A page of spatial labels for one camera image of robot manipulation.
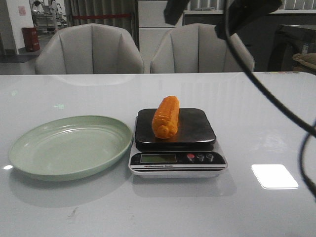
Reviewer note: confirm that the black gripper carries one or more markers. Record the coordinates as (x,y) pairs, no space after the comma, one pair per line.
(235,15)

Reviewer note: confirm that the orange corn cob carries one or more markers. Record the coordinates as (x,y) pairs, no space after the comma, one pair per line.
(165,120)

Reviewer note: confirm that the grey counter with white top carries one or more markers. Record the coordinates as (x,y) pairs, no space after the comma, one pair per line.
(258,36)

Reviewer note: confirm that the dark appliance at right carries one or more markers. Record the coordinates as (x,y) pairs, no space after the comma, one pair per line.
(290,40)

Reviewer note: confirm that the right grey upholstered chair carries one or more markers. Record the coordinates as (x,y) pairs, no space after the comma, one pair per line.
(193,48)

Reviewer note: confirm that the grey upholstered chair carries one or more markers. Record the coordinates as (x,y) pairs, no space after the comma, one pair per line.
(90,49)
(193,48)

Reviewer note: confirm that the tan cushion at right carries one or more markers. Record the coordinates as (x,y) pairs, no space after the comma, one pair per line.
(305,63)

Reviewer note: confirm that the white drawer cabinet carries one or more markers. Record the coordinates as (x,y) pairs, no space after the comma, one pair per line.
(152,27)

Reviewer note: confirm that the black electronic kitchen scale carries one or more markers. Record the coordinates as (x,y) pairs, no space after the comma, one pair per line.
(192,153)

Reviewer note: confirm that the left grey upholstered chair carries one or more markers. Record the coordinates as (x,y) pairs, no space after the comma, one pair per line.
(90,49)

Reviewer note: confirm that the red trash bin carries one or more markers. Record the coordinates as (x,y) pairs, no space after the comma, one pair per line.
(31,39)

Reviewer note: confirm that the light green plate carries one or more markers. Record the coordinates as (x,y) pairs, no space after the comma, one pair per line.
(71,148)

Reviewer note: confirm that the pink wall notice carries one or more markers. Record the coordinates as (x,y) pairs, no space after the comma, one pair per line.
(22,10)

